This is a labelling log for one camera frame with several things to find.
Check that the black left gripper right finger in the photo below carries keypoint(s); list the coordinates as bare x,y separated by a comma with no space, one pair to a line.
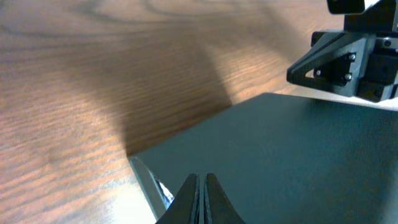
217,207

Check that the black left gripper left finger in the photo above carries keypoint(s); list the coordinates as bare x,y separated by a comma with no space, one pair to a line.
186,205

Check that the dark green gift box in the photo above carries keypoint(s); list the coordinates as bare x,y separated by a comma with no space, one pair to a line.
289,159

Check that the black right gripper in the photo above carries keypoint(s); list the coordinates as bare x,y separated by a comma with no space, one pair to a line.
360,60

